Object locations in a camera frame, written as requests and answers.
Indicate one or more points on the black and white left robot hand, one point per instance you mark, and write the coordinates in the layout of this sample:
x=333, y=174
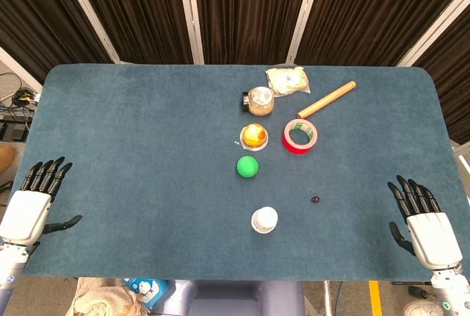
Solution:
x=25, y=213

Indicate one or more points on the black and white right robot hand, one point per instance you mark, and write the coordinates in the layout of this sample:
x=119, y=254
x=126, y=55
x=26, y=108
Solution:
x=433, y=237

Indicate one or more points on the white round container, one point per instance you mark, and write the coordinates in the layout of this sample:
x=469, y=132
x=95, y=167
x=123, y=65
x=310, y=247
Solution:
x=264, y=219

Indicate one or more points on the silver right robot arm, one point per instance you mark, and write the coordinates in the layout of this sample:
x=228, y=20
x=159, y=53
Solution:
x=446, y=290

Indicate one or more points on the purple robot base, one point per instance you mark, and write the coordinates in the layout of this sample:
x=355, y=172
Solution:
x=238, y=301

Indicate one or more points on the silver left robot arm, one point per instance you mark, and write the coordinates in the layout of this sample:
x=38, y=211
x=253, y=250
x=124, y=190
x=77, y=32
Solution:
x=11, y=261

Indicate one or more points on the red tape roll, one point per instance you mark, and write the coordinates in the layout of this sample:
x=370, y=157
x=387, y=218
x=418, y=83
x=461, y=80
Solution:
x=293, y=147

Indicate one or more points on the green ball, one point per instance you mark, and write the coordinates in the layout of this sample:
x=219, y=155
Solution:
x=247, y=166

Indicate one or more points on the orange jelly cup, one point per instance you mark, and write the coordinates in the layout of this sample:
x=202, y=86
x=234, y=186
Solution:
x=253, y=136

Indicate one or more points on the black stand foot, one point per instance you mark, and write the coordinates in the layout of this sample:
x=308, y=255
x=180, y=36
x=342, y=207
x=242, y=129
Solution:
x=415, y=288

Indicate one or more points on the brown round object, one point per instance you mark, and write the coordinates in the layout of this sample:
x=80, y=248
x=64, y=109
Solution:
x=5, y=159

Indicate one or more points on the black box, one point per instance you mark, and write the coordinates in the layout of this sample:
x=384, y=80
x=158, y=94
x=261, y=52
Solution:
x=14, y=130

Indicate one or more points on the beige knitted cloth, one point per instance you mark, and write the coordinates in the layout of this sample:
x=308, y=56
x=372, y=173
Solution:
x=99, y=301

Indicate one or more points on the white metal table leg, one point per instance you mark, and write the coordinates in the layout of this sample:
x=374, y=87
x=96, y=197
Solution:
x=328, y=299

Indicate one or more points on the small dark red object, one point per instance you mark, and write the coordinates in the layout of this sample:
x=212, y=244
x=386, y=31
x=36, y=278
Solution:
x=315, y=199

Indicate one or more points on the blue table cloth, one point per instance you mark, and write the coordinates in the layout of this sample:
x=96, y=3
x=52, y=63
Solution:
x=147, y=147

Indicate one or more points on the blue printed packet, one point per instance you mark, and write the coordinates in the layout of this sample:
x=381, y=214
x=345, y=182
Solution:
x=147, y=288

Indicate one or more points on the dark brown curtain panel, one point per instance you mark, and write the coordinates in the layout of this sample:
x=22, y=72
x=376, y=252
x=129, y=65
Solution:
x=455, y=73
x=36, y=18
x=367, y=7
x=139, y=7
x=249, y=7

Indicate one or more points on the wooden rolling pin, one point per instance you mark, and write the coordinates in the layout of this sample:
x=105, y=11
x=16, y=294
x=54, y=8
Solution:
x=327, y=100

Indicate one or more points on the clear plastic snack bag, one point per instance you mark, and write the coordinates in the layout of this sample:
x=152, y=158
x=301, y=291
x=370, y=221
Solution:
x=288, y=80

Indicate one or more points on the glass jar with black lid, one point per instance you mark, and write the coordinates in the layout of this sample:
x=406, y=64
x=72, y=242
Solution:
x=261, y=103

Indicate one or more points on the white metal frame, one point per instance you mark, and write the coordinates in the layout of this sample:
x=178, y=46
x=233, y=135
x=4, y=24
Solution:
x=462, y=161

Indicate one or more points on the white partition post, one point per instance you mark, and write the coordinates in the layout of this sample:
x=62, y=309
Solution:
x=191, y=14
x=22, y=70
x=90, y=13
x=433, y=29
x=304, y=14

